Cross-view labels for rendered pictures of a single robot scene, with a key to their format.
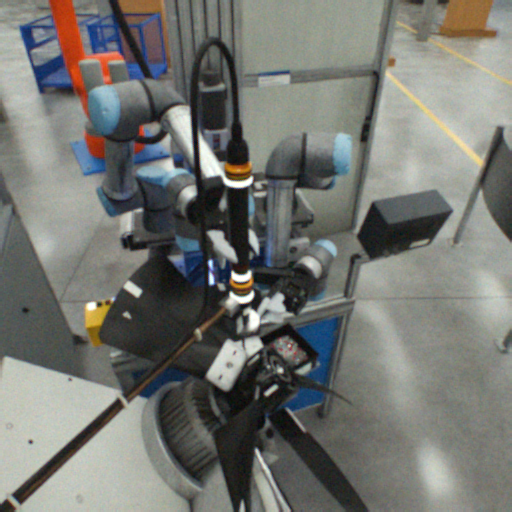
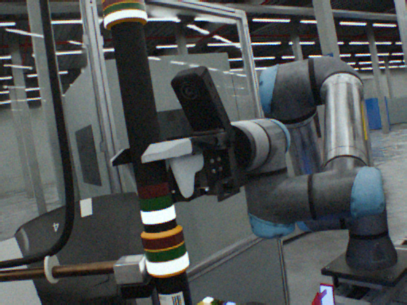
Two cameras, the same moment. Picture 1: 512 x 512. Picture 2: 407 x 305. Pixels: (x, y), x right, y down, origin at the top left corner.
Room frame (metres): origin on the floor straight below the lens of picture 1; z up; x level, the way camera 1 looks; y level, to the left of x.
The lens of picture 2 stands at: (0.44, -0.33, 1.50)
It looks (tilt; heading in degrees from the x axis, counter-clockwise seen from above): 3 degrees down; 62
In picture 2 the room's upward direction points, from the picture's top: 10 degrees counter-clockwise
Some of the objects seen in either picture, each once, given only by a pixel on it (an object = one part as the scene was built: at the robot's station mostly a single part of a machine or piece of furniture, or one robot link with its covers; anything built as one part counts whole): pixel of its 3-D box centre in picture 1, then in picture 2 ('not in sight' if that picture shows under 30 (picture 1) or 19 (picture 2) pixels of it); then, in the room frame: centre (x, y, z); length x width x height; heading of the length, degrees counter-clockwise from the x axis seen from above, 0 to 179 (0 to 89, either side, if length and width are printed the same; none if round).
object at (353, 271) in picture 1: (352, 277); not in sight; (1.08, -0.35, 0.96); 0.03 x 0.03 x 0.20; 19
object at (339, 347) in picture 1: (333, 369); not in sight; (1.08, -0.35, 0.39); 0.04 x 0.04 x 0.78; 19
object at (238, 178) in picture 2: (212, 225); (211, 160); (0.67, 0.09, 1.46); 0.12 x 0.08 x 0.09; 29
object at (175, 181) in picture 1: (184, 191); (260, 144); (0.81, 0.17, 1.46); 0.11 x 0.08 x 0.09; 29
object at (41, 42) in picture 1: (70, 52); not in sight; (7.32, 3.15, 0.49); 1.27 x 0.88 x 0.98; 1
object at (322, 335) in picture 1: (243, 389); not in sight; (0.94, 0.05, 0.45); 0.82 x 0.02 x 0.66; 109
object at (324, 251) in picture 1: (318, 258); not in sight; (0.92, -0.19, 1.18); 0.11 x 0.08 x 0.09; 146
